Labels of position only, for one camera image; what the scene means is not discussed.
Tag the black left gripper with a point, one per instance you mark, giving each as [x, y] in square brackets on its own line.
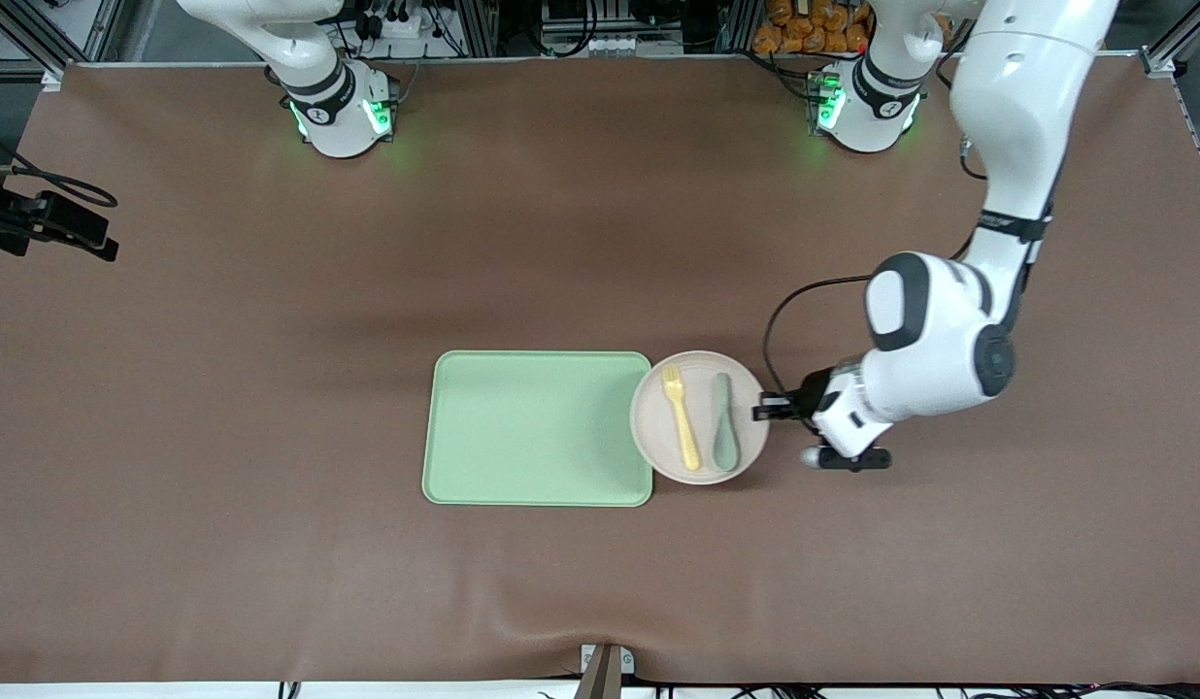
[810, 398]

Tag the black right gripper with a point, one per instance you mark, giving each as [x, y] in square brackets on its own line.
[45, 219]

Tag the yellow plastic fork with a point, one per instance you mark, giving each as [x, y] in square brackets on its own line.
[684, 427]

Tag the beige round plate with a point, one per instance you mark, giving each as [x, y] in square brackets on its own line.
[649, 427]

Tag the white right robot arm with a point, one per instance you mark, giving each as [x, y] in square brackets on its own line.
[333, 116]

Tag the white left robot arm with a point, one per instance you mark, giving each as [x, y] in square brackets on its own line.
[1017, 97]

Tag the sage green plastic spoon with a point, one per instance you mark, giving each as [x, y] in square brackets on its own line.
[724, 451]

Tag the light green rectangular tray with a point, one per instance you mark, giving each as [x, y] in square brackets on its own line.
[522, 427]

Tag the brown table mat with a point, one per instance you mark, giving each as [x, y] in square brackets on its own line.
[270, 544]

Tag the pile of orange objects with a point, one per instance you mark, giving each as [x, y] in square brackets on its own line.
[804, 34]

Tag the white power strip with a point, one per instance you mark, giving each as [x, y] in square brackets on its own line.
[406, 29]

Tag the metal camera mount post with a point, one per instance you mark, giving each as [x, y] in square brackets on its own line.
[605, 675]

